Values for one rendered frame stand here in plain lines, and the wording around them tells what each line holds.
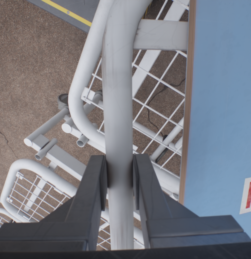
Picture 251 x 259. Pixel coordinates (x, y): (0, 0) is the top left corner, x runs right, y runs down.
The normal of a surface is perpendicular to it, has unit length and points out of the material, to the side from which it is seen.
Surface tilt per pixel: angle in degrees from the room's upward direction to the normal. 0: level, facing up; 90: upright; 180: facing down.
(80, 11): 0
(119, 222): 19
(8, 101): 0
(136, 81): 0
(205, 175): 31
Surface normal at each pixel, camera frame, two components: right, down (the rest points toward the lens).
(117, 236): -0.29, 0.25
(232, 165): 0.20, 0.25
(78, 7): -0.26, 0.50
